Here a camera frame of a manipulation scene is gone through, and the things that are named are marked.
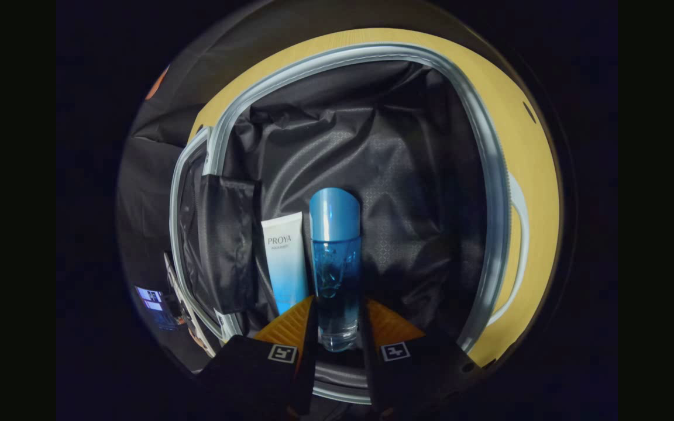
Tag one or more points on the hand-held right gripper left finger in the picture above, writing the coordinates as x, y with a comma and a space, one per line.
309, 362

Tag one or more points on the blue glass lotion bottle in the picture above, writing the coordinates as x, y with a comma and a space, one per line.
335, 257

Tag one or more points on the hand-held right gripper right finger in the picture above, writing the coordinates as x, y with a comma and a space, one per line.
369, 368

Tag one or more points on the white hard-shell suitcase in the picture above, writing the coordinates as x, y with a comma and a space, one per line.
407, 175

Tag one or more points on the lit blue screen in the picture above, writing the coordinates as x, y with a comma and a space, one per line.
151, 301

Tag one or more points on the white and blue cream tube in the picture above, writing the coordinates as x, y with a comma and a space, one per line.
284, 263

